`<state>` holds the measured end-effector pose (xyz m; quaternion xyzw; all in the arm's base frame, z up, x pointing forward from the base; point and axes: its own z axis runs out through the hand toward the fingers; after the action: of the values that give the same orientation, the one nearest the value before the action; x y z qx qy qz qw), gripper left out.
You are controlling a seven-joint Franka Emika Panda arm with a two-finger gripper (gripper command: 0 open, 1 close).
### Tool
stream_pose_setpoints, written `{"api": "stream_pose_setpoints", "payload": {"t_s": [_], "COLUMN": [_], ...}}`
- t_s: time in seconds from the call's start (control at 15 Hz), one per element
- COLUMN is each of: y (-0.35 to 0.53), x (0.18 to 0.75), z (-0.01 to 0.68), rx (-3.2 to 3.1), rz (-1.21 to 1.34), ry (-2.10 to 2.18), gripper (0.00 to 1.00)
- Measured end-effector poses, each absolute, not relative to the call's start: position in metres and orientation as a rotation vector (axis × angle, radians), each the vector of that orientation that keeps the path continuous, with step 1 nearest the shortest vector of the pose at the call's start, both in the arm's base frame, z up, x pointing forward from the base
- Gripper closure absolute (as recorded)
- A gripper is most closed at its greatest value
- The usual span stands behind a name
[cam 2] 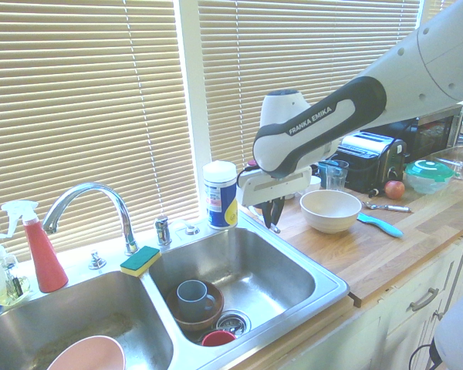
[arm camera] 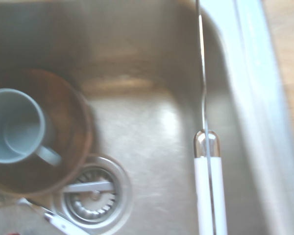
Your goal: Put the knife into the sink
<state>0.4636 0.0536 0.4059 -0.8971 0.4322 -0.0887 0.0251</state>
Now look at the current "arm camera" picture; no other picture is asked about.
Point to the stainless steel double sink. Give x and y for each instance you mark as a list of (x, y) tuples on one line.
[(137, 122)]

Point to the brown wooden bowl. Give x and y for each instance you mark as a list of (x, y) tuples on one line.
[(71, 117)]

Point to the grey metal utensil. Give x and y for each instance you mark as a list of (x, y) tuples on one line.
[(88, 187)]

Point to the metal drain strainer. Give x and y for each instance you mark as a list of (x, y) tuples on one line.
[(88, 211)]

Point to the grey ceramic mug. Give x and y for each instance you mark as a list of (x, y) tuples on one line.
[(14, 127)]

